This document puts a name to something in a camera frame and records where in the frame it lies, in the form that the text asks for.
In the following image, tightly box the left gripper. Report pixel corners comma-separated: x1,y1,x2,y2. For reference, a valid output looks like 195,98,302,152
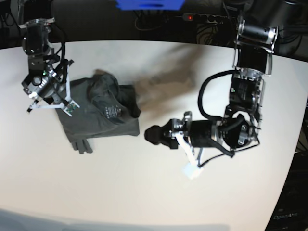
144,111,217,167

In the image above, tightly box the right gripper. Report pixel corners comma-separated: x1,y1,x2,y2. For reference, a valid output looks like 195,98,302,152
22,59,74,113

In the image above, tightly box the dark grey T-shirt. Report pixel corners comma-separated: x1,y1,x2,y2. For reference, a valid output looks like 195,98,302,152
56,73,141,154

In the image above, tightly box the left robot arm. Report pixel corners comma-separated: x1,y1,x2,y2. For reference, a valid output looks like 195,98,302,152
144,0,307,168

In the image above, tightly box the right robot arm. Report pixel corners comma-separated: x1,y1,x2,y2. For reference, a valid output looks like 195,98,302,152
18,0,79,116

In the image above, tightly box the blue plastic bin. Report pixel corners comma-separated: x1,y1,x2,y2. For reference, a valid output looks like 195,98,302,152
116,0,185,11

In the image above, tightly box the black power strip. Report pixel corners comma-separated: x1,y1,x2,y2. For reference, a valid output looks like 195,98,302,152
182,13,229,24

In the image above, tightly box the black OpenArm base box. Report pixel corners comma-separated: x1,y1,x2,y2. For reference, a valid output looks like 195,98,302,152
265,153,308,231

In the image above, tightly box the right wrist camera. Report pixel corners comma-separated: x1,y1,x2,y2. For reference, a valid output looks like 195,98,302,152
62,100,80,117

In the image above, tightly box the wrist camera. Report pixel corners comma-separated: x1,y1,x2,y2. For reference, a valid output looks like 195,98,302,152
182,163,204,180
62,100,80,117

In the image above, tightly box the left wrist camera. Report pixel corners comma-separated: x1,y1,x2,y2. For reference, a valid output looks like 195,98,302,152
182,163,204,180

